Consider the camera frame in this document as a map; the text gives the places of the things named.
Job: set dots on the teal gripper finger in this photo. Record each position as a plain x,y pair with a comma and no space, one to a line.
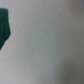
5,31

